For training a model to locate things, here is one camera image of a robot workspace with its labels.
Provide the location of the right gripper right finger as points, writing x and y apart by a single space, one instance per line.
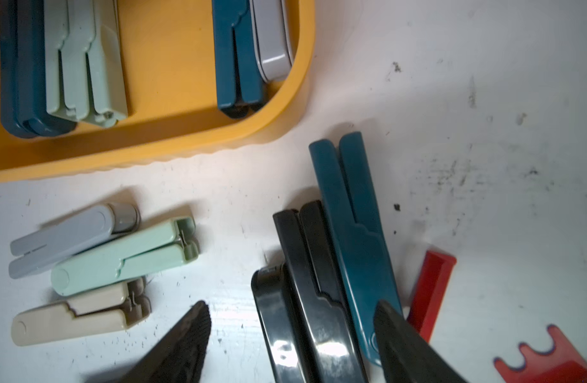
405 356

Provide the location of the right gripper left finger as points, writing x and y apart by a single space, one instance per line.
179 356

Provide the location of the black pliers pair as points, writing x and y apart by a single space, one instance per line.
285 342

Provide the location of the dark teal pliers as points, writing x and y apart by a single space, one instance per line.
349 200
32 111
239 85
9 89

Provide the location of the dark teal pliers bottom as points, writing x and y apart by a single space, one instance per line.
32 111

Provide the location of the mint green pliers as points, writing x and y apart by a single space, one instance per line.
69 33
105 67
161 247

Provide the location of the grey pruning pliers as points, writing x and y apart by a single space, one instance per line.
272 43
39 251

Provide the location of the beige pruning pliers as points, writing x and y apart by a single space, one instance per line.
117 307

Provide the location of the yellow plastic storage box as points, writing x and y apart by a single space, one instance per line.
168 57

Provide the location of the red plastic tool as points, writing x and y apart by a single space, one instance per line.
562 363

